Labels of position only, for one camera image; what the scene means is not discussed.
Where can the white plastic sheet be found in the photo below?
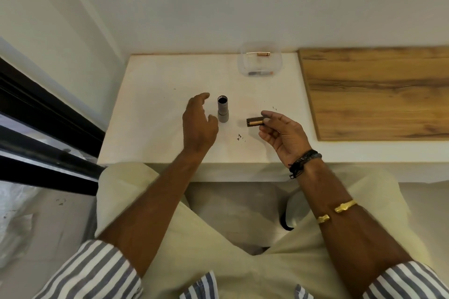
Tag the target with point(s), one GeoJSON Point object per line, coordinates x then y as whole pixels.
{"type": "Point", "coordinates": [15, 225]}

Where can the dark battery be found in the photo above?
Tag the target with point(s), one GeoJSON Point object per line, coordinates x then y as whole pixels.
{"type": "Point", "coordinates": [260, 73]}

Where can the person's left forearm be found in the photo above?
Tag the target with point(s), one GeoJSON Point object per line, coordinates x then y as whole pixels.
{"type": "Point", "coordinates": [158, 211]}

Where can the cream trousers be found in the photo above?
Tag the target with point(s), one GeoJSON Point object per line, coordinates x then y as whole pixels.
{"type": "Point", "coordinates": [196, 239]}

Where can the person's left hand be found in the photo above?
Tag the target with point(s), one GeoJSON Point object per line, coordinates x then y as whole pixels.
{"type": "Point", "coordinates": [198, 127]}

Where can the black and copper battery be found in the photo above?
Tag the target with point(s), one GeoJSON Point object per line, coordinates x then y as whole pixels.
{"type": "Point", "coordinates": [254, 122]}

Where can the black window frame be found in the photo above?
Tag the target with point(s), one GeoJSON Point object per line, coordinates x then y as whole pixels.
{"type": "Point", "coordinates": [38, 134]}

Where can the striped shirt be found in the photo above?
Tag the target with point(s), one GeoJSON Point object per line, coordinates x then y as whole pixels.
{"type": "Point", "coordinates": [91, 274]}

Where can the clear plastic container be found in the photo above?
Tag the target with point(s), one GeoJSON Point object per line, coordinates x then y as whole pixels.
{"type": "Point", "coordinates": [260, 64]}

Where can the person's right forearm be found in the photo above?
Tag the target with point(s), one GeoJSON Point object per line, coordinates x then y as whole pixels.
{"type": "Point", "coordinates": [350, 225]}

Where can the wooden board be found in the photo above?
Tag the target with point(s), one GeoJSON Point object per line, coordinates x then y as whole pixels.
{"type": "Point", "coordinates": [379, 95]}

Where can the gold bangle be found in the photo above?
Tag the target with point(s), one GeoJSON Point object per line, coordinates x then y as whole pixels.
{"type": "Point", "coordinates": [336, 209]}

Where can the grey flashlight body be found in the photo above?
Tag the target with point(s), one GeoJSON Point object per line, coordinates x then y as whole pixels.
{"type": "Point", "coordinates": [223, 110]}

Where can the person's right thumb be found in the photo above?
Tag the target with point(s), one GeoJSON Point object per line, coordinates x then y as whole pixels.
{"type": "Point", "coordinates": [270, 115]}

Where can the person's right hand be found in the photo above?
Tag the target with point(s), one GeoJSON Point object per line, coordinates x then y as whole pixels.
{"type": "Point", "coordinates": [289, 137]}

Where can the person's left thumb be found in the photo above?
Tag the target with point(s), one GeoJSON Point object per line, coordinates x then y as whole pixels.
{"type": "Point", "coordinates": [213, 120]}

